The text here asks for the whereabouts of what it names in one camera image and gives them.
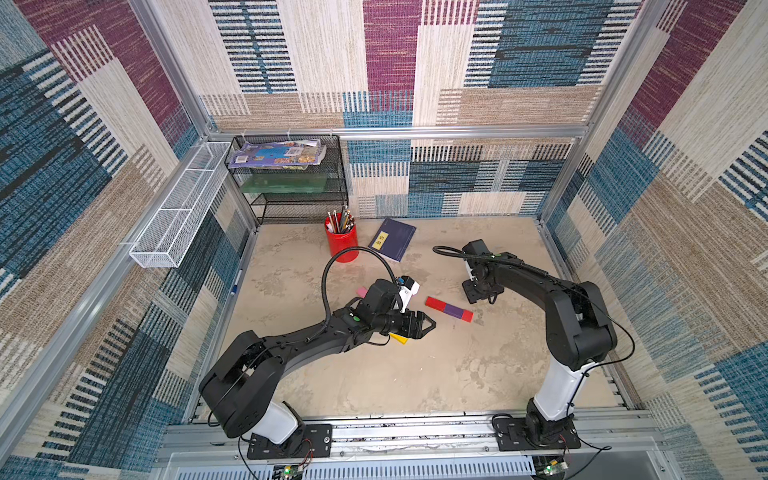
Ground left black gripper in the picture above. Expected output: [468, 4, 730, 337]
[372, 310, 439, 342]

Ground purple block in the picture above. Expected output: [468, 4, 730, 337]
[443, 304, 464, 319]

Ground yellow block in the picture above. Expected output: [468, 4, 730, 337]
[389, 333, 408, 345]

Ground red long block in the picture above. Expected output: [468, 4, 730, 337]
[425, 296, 446, 312]

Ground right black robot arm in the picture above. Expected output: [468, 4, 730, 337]
[459, 240, 617, 422]

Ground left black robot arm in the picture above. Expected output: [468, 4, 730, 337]
[199, 279, 436, 438]

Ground dark blue notebook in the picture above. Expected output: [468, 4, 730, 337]
[368, 218, 417, 262]

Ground red ribbed pencil cup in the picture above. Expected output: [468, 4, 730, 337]
[324, 215, 359, 263]

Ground pencils in cup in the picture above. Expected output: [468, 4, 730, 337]
[326, 206, 355, 235]

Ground green folder in rack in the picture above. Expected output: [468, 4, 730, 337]
[241, 174, 328, 194]

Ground black mesh shelf rack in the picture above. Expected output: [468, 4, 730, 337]
[225, 135, 349, 225]

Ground colourful magazine on rack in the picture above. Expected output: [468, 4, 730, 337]
[227, 139, 327, 170]

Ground blue pen by wall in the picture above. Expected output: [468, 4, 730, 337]
[230, 269, 243, 296]

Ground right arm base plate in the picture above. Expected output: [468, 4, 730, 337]
[491, 414, 582, 452]

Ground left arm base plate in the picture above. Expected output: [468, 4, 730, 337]
[246, 423, 333, 460]

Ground white wire wall basket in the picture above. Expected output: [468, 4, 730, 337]
[130, 142, 228, 269]

